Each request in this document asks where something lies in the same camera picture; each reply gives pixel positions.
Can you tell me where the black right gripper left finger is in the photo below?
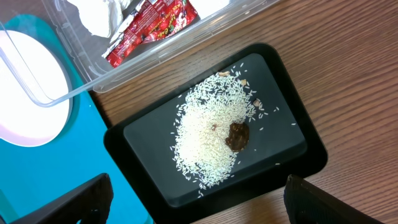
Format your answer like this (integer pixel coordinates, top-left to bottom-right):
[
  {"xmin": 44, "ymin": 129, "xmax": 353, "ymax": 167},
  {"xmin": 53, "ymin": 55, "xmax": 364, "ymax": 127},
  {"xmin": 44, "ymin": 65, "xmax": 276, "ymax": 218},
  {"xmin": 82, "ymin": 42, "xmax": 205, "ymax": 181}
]
[{"xmin": 14, "ymin": 173, "xmax": 114, "ymax": 224}]

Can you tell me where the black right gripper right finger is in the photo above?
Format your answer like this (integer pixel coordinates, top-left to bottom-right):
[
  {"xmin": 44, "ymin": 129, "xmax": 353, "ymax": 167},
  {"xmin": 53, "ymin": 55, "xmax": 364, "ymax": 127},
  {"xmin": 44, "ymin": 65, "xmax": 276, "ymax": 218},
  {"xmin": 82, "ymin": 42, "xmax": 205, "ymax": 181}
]
[{"xmin": 284, "ymin": 175, "xmax": 382, "ymax": 224}]

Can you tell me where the brown food scrap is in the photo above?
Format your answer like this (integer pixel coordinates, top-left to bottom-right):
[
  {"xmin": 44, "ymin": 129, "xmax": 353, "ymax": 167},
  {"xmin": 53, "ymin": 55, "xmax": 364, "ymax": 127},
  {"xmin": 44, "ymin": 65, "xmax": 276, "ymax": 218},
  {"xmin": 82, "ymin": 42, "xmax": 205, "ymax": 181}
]
[{"xmin": 225, "ymin": 123, "xmax": 249, "ymax": 152}]

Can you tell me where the pile of white rice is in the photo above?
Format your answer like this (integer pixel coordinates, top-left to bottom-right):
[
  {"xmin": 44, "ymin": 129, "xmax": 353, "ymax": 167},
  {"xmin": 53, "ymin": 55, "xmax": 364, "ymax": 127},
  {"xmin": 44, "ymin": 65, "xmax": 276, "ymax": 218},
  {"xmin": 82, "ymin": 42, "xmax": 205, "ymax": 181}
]
[{"xmin": 169, "ymin": 62, "xmax": 297, "ymax": 198}]

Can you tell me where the large white round plate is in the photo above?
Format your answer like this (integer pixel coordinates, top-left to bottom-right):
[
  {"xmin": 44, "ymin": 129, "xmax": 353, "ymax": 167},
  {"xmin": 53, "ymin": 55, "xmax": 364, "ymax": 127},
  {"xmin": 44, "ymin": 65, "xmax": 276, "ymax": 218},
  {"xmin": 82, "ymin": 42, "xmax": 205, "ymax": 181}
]
[{"xmin": 1, "ymin": 30, "xmax": 73, "ymax": 147}]

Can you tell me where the red snack wrapper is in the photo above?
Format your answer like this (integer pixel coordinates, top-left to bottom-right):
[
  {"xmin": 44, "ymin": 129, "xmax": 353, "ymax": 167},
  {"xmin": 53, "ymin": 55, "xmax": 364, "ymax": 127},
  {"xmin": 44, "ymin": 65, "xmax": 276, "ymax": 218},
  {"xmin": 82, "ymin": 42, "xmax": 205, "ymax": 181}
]
[{"xmin": 102, "ymin": 0, "xmax": 198, "ymax": 68}]

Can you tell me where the clear plastic waste bin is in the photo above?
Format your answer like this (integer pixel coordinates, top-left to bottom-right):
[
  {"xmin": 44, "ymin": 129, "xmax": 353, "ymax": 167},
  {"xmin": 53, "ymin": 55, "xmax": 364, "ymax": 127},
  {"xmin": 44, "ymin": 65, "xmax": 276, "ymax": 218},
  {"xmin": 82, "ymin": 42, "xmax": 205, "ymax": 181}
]
[{"xmin": 1, "ymin": 0, "xmax": 271, "ymax": 107}]

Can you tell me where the teal plastic serving tray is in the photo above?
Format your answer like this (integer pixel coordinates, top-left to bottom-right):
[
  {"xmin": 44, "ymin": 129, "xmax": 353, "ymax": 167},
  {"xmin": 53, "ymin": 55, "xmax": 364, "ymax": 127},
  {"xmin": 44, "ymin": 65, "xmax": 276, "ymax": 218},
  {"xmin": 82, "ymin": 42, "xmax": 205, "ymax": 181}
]
[{"xmin": 0, "ymin": 14, "xmax": 153, "ymax": 224}]

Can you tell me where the black plastic tray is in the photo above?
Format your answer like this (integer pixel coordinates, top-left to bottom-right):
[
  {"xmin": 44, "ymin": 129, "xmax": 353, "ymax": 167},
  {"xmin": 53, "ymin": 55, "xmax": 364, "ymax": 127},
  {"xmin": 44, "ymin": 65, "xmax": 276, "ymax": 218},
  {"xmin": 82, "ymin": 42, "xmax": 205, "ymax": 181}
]
[{"xmin": 104, "ymin": 43, "xmax": 327, "ymax": 223}]

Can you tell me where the crumpled white tissue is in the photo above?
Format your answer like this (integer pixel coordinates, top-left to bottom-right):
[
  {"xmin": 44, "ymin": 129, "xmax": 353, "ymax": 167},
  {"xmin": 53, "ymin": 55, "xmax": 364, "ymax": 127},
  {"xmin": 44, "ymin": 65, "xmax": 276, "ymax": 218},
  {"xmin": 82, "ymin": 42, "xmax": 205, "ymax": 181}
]
[{"xmin": 68, "ymin": 0, "xmax": 140, "ymax": 38}]

